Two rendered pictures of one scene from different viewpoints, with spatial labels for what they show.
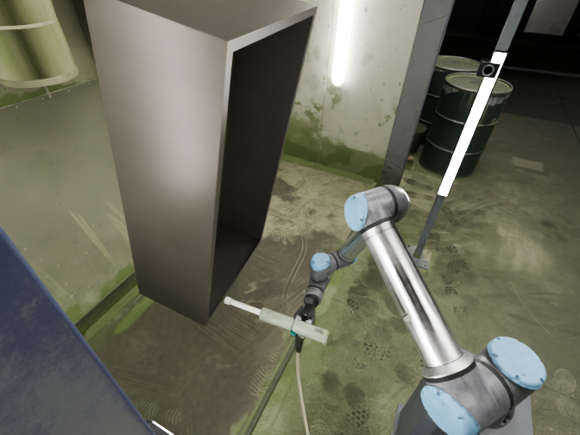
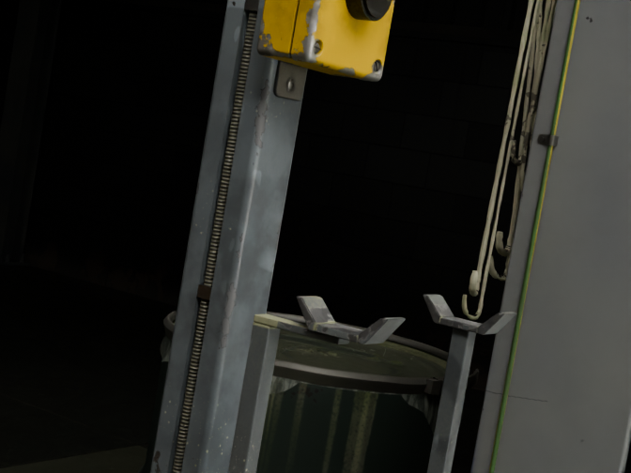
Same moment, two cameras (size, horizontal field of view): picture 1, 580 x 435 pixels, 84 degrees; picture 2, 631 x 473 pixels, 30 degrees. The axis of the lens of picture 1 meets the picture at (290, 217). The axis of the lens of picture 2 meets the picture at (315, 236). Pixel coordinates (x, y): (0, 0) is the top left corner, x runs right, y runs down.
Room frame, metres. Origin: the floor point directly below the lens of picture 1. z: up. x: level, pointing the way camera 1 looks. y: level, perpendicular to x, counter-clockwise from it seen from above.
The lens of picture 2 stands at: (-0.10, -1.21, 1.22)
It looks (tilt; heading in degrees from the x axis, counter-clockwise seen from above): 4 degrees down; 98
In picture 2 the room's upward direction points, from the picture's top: 10 degrees clockwise
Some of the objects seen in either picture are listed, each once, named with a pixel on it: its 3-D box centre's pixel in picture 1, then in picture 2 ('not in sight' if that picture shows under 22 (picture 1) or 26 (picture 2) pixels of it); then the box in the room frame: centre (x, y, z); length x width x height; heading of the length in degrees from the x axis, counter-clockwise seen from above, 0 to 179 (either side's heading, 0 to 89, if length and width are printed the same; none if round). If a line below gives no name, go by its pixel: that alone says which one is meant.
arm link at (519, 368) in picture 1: (503, 372); not in sight; (0.45, -0.65, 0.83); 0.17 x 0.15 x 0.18; 118
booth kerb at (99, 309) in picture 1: (197, 223); not in sight; (1.88, 0.72, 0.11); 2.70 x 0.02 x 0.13; 155
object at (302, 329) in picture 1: (274, 327); not in sight; (0.79, 0.05, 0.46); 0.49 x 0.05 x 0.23; 70
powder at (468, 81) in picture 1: (477, 84); not in sight; (3.07, -1.67, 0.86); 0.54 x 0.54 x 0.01
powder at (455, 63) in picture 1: (454, 64); not in sight; (3.72, -1.70, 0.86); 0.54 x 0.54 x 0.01
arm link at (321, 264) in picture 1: (321, 266); not in sight; (1.04, -0.16, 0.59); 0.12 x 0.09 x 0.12; 118
